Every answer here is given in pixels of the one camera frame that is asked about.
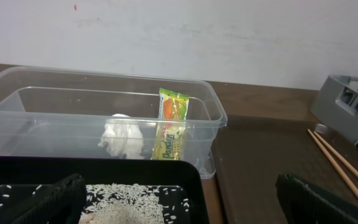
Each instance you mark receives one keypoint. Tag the white napkin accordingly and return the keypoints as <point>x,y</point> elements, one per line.
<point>122,140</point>

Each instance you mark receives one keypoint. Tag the brown serving tray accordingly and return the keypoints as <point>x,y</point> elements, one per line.
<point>250,153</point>

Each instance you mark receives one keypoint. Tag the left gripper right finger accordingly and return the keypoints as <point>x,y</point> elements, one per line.
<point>304,202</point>

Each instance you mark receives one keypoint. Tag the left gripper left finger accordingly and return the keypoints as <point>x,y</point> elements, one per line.
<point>61,202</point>

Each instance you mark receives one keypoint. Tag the green orange snack wrapper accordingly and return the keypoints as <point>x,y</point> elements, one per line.
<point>170,133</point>

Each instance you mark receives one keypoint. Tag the clear plastic bin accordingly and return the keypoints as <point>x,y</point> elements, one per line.
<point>61,113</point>

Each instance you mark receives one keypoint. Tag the black plastic tray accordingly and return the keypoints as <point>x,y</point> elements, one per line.
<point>47,170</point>

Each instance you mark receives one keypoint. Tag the spilled rice pile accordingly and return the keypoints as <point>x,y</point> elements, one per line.
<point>120,203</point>

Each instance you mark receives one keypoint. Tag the wooden chopstick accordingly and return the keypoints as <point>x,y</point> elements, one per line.
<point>345,178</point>
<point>341,158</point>

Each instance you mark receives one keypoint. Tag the grey dishwasher rack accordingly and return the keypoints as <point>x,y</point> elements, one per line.
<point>337,105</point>

